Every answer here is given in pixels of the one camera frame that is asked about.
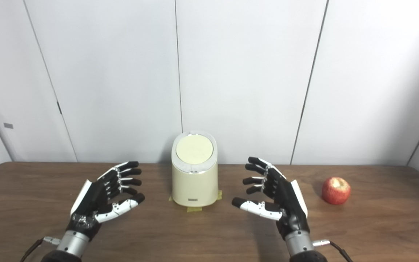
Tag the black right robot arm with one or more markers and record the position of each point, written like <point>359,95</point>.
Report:
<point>300,245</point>

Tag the red apple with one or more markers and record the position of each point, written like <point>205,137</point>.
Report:
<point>336,191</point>

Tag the cream-colored bin body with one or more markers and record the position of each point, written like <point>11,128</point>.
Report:
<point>194,185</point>

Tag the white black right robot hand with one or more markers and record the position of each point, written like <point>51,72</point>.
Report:
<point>286,198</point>

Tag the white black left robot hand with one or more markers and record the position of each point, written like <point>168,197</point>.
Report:
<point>93,198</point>

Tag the cream round bin lid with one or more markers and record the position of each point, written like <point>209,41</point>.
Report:
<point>194,149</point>

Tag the wide yellow tape piece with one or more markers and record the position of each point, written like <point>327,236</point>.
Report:
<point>194,209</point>

